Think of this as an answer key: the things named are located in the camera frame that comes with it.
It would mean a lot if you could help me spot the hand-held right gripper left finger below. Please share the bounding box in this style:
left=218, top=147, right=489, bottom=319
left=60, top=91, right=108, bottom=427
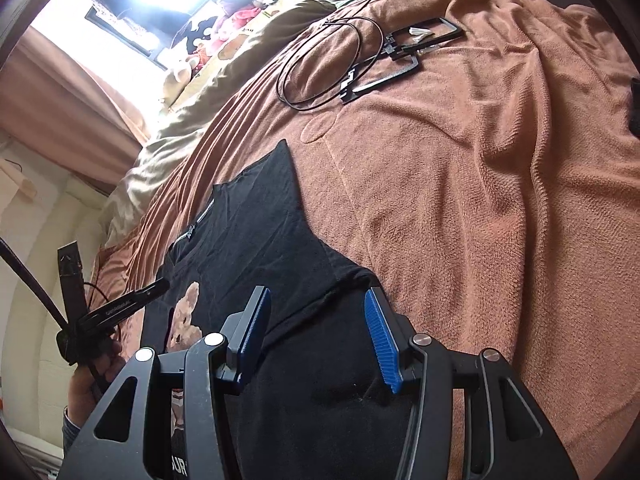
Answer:
left=57, top=285, right=273, bottom=480

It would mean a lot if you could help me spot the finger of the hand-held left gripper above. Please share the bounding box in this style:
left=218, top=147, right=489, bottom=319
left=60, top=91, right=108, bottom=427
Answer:
left=80, top=280, right=171, bottom=330

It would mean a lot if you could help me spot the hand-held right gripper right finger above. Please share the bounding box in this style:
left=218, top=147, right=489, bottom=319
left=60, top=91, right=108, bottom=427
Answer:
left=364, top=287, right=581, bottom=480

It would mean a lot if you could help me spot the black bear print t-shirt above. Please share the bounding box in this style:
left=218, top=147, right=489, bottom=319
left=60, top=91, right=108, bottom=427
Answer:
left=140, top=139, right=426, bottom=480

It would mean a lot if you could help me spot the person's left forearm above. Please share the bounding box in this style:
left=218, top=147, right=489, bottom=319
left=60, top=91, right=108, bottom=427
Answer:
left=62, top=406, right=83, bottom=441

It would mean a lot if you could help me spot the grey clothes pile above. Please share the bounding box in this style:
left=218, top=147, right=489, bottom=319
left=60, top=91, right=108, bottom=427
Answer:
left=627, top=77, right=640, bottom=136

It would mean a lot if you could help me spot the person's left hand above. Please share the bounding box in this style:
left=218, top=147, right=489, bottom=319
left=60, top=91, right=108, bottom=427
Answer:
left=67, top=342, right=125, bottom=428

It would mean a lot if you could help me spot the cream padded headboard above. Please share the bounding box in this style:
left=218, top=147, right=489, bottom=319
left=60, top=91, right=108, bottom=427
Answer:
left=0, top=180, right=131, bottom=461

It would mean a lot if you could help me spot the beige hanging cloth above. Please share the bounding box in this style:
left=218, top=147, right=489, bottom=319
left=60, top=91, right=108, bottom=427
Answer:
left=0, top=157, right=38, bottom=201

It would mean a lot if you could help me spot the pink curtain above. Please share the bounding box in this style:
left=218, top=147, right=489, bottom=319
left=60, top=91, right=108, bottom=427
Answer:
left=0, top=25, right=151, bottom=191

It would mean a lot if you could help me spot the brown blanket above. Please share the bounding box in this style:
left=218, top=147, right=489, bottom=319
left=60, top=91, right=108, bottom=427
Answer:
left=95, top=0, right=640, bottom=480

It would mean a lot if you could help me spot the beige plush toy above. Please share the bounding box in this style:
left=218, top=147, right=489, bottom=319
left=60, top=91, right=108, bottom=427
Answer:
left=162, top=57, right=201, bottom=88

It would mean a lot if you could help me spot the beige duvet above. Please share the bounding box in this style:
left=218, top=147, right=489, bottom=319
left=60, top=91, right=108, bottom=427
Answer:
left=102, top=0, right=341, bottom=251

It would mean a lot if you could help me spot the black and white plush toy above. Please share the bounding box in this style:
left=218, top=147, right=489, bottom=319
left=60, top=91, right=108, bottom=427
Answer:
left=180, top=15, right=221, bottom=48

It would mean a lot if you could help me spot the thin black cable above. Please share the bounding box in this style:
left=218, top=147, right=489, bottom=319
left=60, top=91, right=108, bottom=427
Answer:
left=277, top=0, right=408, bottom=111

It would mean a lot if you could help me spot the black metal frame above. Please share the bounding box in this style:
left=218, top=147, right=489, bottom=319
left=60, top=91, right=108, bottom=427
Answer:
left=340, top=55, right=421, bottom=106
left=385, top=16, right=463, bottom=61

